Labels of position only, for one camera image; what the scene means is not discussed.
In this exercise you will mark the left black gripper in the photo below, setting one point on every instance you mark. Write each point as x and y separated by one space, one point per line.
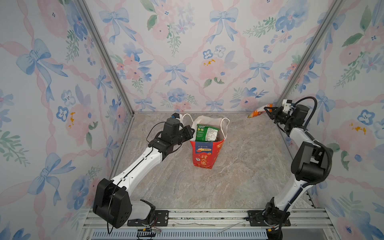
189 135

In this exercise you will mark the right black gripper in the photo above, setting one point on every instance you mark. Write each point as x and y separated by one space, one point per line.
275 112

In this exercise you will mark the orange snack pack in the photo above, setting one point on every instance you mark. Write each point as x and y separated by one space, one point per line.
259 111

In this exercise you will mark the green snack pack back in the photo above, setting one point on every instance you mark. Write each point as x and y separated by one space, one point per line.
206 133

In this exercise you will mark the red paper bag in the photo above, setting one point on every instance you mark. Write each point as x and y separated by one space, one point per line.
205 154

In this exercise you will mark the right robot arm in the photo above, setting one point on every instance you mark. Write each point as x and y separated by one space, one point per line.
311 165

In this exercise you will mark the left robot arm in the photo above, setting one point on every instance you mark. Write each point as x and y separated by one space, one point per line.
113 197

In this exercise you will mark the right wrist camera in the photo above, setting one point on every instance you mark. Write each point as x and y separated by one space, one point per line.
288 106

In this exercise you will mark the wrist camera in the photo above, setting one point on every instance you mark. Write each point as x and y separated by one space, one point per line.
288 106
177 116

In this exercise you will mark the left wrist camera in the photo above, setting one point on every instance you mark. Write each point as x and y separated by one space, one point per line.
177 116

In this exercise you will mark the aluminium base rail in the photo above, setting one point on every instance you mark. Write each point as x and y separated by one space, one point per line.
214 224

